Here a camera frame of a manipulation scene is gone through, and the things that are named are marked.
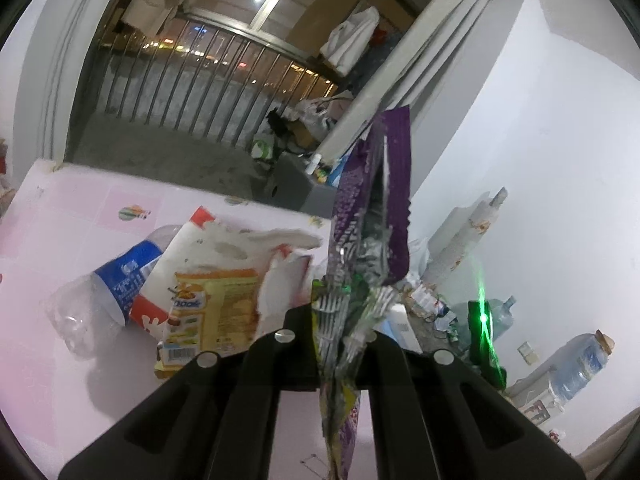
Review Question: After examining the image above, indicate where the purple foil snack wrapper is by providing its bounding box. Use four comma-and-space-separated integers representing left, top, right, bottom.
311, 106, 411, 479

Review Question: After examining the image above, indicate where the blue water jug on floor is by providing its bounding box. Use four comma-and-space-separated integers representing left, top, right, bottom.
450, 296, 516, 353

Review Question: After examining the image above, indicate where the white water dispenser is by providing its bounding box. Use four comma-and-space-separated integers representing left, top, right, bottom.
506, 372, 567, 426

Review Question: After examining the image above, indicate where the pile of boxes and papers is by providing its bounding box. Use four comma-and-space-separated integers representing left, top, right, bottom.
401, 280, 457, 333

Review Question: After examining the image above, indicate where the water jug on dispenser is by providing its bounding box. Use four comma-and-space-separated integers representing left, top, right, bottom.
550, 330, 615, 405

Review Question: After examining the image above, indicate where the yellow noodle packet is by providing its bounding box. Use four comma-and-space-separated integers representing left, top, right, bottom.
154, 269, 262, 379

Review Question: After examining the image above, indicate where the clear plastic bottle blue label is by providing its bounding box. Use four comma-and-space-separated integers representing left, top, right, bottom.
44, 226, 180, 360

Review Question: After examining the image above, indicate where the white red snack bag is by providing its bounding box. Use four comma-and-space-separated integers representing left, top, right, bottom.
130, 208, 321, 341

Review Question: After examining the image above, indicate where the grey storage cabinet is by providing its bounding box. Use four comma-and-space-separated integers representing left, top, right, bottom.
269, 153, 336, 219

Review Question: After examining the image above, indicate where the white curtain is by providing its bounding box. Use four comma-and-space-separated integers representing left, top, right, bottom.
314, 0, 490, 164

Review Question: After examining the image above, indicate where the white plastic bag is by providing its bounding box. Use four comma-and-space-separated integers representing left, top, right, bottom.
293, 90, 354, 142

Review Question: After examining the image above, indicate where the white hanging jacket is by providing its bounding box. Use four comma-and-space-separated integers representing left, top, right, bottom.
320, 6, 380, 76

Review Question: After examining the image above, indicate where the metal balcony railing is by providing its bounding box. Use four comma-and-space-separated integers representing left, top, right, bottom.
91, 16, 338, 148

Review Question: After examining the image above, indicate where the wall power socket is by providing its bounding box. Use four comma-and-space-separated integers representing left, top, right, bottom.
518, 341, 539, 366

